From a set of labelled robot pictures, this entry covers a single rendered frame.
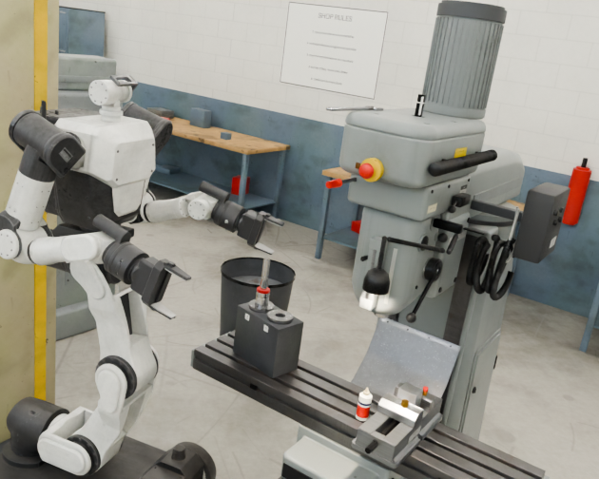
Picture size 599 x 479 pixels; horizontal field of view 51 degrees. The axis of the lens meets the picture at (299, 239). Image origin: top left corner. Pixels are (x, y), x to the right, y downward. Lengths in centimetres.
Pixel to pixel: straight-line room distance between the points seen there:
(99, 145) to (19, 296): 153
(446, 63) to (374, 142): 43
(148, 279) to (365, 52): 538
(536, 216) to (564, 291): 427
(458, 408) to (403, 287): 75
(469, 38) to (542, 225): 58
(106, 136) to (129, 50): 715
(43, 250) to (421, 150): 98
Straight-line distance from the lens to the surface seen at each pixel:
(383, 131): 162
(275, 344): 215
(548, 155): 604
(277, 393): 216
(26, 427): 238
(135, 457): 245
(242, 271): 420
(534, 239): 196
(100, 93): 182
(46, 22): 296
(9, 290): 313
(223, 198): 199
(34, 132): 170
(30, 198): 174
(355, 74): 673
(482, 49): 197
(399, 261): 180
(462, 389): 242
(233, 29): 767
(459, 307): 227
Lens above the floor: 206
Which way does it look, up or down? 18 degrees down
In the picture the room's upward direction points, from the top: 8 degrees clockwise
